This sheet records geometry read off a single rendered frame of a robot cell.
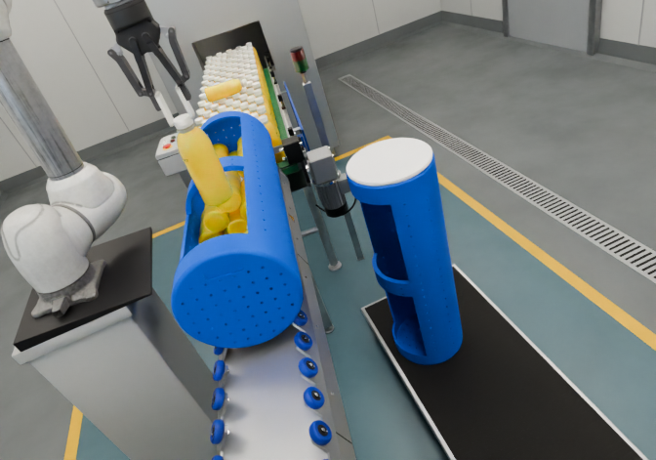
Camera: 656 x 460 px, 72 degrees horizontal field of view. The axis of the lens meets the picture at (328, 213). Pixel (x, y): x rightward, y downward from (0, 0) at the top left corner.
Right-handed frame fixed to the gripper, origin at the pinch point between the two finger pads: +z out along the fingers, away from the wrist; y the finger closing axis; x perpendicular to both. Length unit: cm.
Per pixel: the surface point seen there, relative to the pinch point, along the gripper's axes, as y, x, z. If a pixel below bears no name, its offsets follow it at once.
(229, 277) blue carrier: -2.2, -18.7, 32.0
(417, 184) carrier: 50, 16, 50
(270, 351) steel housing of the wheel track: -2, -19, 56
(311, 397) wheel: 6, -39, 51
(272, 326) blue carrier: 1, -19, 49
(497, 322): 73, 25, 135
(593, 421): 80, -24, 135
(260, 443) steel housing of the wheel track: -7, -41, 56
